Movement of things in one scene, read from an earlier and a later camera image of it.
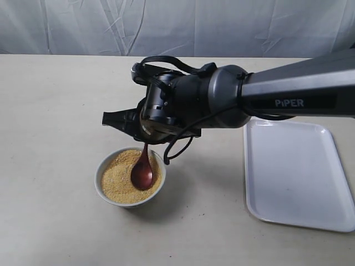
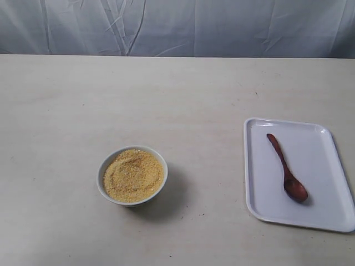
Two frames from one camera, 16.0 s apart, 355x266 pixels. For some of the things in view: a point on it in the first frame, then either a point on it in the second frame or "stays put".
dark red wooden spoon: [142, 175] -> [294, 189]
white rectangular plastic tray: [295, 175] stays put
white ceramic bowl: [112, 177] stays put
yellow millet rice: [116, 177] stays put
